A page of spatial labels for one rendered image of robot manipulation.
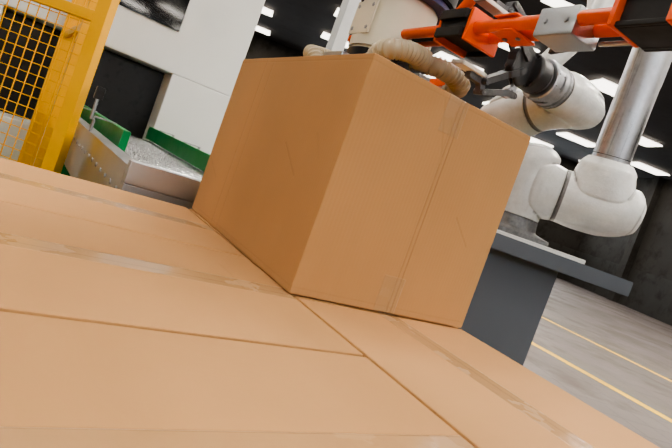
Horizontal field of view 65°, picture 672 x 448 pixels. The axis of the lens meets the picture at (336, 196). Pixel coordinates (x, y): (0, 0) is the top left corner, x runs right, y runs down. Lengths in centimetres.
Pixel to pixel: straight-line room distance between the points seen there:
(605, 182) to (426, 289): 73
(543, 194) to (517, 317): 35
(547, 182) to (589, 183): 10
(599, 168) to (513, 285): 39
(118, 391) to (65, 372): 4
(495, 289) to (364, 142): 78
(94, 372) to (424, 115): 65
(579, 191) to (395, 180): 78
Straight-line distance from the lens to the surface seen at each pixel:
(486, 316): 153
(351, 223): 86
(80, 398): 42
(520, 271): 154
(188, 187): 144
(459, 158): 97
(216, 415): 44
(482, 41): 101
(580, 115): 123
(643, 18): 79
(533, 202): 157
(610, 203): 158
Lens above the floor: 74
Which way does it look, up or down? 2 degrees down
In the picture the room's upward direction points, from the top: 20 degrees clockwise
